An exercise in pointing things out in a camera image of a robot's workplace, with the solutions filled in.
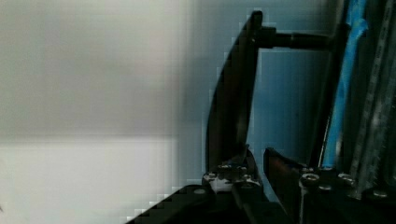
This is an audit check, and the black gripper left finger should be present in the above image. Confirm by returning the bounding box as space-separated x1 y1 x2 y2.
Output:
202 146 262 193

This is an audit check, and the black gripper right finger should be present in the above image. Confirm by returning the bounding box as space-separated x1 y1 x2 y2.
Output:
263 147 396 224

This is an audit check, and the black toaster oven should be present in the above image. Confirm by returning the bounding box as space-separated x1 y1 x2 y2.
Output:
180 0 396 200

